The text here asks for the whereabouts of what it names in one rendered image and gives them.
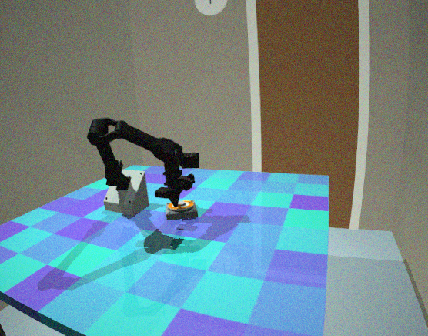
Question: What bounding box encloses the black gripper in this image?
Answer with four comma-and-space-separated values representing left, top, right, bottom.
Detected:
155, 169, 183, 207

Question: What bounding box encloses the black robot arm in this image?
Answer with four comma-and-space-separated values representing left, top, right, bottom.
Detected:
87, 117, 199, 191

